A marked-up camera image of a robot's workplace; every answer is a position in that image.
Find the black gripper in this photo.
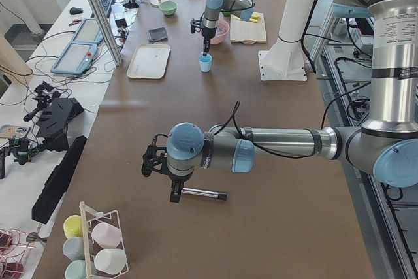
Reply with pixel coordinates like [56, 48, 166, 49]
[169, 172, 193, 203]
[201, 26, 216, 54]

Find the light blue plastic cup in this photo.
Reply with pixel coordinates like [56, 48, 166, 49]
[199, 54, 212, 73]

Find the steel muddler black tip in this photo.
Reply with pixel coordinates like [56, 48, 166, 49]
[182, 188, 228, 201]

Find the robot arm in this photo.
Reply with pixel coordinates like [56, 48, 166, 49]
[197, 0, 255, 55]
[163, 0, 417, 202]

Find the pink cup in rack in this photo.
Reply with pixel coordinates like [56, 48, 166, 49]
[91, 222, 122, 248]

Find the white cup in rack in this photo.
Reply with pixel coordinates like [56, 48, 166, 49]
[94, 248, 127, 275]

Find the yellow cup in rack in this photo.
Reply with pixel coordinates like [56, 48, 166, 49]
[63, 215, 83, 239]

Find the grey cup in rack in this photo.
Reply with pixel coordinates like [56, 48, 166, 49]
[62, 237, 85, 261]

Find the green cup in rack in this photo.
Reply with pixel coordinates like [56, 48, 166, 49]
[65, 260, 87, 279]

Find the pink bowl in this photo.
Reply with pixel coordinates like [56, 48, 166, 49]
[210, 20, 230, 44]

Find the wooden cutting board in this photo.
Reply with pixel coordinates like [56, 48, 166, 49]
[230, 13, 267, 44]

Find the grey folded cloth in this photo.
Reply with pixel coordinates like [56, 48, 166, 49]
[148, 27, 168, 42]

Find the green ceramic bowl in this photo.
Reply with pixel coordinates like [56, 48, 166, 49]
[159, 1, 178, 16]

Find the cream rabbit serving tray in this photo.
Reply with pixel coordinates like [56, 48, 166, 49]
[127, 44, 170, 80]

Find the black keyboard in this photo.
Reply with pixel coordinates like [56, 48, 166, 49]
[89, 0, 117, 20]

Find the upper blue teach pendant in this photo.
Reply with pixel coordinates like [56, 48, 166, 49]
[72, 18, 103, 44]

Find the blue teach pendant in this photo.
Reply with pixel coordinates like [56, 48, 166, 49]
[72, 18, 103, 44]
[51, 42, 97, 75]

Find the lower blue teach pendant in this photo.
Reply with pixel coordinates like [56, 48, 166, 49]
[51, 42, 97, 75]

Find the black computer mouse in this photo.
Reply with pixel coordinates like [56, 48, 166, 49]
[69, 7, 84, 15]

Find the white wire cup rack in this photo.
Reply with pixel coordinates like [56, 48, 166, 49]
[79, 201, 129, 278]

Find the aluminium frame post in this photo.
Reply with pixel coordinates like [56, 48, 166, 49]
[88, 0, 123, 67]

